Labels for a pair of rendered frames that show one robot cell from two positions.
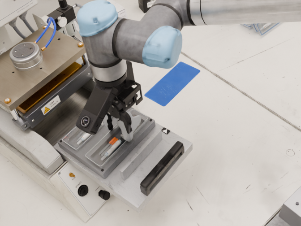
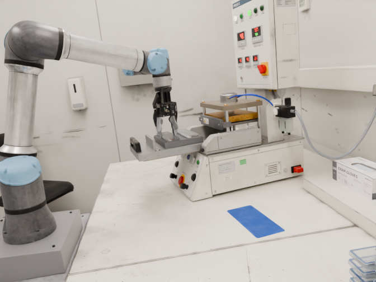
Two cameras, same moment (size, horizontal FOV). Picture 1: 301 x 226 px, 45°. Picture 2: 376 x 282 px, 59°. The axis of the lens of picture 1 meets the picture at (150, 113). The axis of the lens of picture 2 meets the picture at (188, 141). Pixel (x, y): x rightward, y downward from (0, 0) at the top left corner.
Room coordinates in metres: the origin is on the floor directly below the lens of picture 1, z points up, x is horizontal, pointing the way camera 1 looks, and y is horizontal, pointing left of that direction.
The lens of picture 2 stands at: (1.29, -1.10, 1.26)
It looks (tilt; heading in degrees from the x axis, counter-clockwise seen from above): 12 degrees down; 118
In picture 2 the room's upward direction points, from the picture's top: 6 degrees counter-clockwise
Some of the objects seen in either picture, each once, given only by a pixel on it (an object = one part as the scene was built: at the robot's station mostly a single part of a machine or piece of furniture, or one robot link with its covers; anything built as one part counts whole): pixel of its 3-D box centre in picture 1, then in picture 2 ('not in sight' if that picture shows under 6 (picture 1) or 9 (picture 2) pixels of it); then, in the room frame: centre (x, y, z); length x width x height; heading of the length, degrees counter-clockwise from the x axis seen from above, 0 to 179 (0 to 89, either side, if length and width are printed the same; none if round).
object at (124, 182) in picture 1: (121, 144); (167, 142); (0.56, 0.09, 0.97); 0.30 x 0.22 x 0.08; 45
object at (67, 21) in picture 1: (63, 22); (283, 116); (1.03, 0.24, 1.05); 0.15 x 0.05 x 0.15; 135
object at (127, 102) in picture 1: (116, 89); (165, 102); (0.59, 0.07, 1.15); 0.09 x 0.08 x 0.12; 135
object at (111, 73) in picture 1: (107, 63); (163, 82); (0.58, 0.08, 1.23); 0.08 x 0.08 x 0.05
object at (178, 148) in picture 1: (162, 167); (135, 144); (0.47, -0.01, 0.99); 0.15 x 0.02 x 0.04; 135
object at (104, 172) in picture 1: (107, 133); (177, 138); (0.60, 0.12, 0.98); 0.20 x 0.17 x 0.03; 135
